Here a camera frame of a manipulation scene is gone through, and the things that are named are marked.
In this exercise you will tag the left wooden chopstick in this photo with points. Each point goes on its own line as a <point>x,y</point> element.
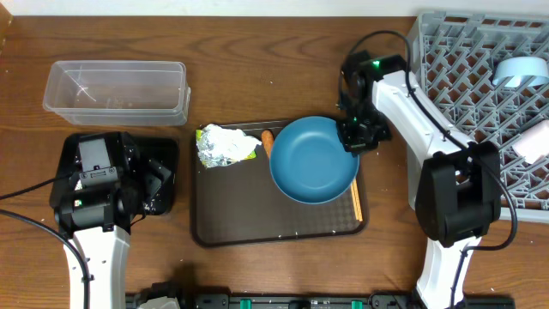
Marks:
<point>355,201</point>

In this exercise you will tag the crumpled foil wrapper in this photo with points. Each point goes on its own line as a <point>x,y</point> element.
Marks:
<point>220,147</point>

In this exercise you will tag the black waste tray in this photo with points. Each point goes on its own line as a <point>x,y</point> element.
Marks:
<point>161,148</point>

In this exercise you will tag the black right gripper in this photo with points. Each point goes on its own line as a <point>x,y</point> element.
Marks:
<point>355,144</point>

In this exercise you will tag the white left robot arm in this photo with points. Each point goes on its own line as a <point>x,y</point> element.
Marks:
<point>97,264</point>

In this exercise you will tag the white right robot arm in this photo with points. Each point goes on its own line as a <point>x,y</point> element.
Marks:
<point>453,181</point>

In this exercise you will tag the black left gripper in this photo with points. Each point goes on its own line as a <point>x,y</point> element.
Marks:
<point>154,179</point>

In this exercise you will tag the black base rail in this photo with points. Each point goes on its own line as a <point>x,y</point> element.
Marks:
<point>170,295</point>

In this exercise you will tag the grey dishwasher rack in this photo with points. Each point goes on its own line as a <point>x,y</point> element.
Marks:
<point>455,58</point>

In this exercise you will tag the clear plastic bin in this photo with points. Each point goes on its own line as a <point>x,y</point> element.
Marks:
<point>118,93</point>

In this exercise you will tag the dark brown serving tray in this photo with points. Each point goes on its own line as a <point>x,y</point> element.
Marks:
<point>240,204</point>

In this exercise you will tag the white pink cup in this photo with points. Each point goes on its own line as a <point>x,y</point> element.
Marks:
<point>532,144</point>

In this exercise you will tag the dark blue plate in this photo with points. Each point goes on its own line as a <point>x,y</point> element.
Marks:
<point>308,162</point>

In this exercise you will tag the orange carrot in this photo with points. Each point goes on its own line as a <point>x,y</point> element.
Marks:
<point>267,142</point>

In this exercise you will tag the light blue small bowl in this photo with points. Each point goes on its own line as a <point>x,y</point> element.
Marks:
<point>512,72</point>

